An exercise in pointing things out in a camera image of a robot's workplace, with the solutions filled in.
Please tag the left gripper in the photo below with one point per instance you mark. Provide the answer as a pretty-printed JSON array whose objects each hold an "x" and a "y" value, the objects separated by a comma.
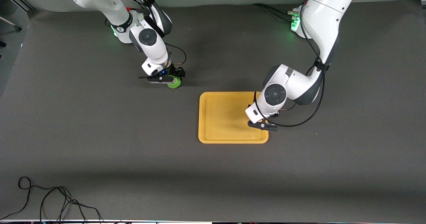
[{"x": 275, "y": 115}]

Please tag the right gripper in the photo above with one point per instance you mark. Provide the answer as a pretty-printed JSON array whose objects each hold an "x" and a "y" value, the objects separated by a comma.
[{"x": 177, "y": 72}]

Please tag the green toy apple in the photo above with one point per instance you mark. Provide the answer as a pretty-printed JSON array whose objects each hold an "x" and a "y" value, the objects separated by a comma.
[{"x": 175, "y": 83}]

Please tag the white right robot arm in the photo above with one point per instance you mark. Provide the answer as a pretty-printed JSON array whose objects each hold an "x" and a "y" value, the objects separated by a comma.
[{"x": 146, "y": 34}]

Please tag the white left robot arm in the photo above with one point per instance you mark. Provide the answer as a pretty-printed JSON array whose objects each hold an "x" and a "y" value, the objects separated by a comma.
[{"x": 319, "y": 34}]

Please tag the yellow plastic tray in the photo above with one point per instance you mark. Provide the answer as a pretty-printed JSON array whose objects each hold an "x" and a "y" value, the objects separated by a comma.
[{"x": 223, "y": 117}]

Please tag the dark grey table mat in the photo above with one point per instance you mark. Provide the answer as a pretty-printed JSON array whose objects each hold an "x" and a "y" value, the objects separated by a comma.
[{"x": 213, "y": 170}]

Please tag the aluminium frame rail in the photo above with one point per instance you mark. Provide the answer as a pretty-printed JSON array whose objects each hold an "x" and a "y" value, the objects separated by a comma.
[{"x": 20, "y": 1}]

